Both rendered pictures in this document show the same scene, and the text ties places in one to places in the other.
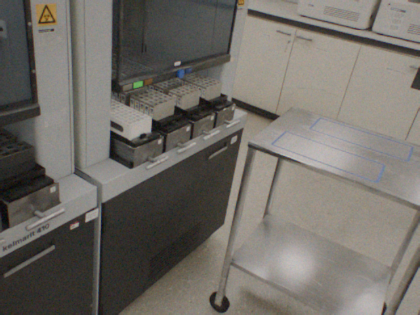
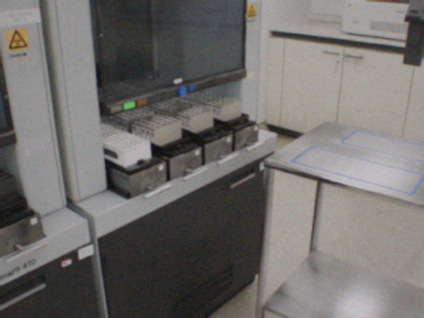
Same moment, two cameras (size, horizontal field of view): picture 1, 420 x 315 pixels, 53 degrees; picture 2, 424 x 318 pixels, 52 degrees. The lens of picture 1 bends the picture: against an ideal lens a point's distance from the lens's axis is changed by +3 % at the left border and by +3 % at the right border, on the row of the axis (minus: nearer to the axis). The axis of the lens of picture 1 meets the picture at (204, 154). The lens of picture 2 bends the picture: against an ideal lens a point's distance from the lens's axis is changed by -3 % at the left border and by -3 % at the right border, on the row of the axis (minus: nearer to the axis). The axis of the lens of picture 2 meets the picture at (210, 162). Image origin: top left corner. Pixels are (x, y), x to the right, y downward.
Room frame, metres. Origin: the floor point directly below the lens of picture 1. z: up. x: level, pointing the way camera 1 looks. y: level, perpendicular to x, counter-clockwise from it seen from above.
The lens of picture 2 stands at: (0.06, -0.20, 1.33)
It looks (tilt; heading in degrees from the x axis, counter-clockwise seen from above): 24 degrees down; 11
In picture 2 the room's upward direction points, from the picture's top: straight up
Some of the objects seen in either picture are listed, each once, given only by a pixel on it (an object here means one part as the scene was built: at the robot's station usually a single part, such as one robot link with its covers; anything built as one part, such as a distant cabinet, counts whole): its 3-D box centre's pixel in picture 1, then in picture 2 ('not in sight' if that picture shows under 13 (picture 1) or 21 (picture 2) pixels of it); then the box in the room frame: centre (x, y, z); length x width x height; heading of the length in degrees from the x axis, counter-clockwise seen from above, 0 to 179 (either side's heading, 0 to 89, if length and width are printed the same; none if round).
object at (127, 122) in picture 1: (108, 114); (108, 143); (1.24, 0.34, 0.83); 0.30 x 0.10 x 0.06; 58
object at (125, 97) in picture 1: (134, 96); (138, 123); (1.39, 0.29, 0.85); 0.12 x 0.02 x 0.06; 149
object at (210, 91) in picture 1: (211, 91); (228, 111); (1.58, 0.01, 0.85); 0.12 x 0.02 x 0.06; 147
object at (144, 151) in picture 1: (81, 115); (85, 148); (1.31, 0.45, 0.78); 0.73 x 0.14 x 0.09; 58
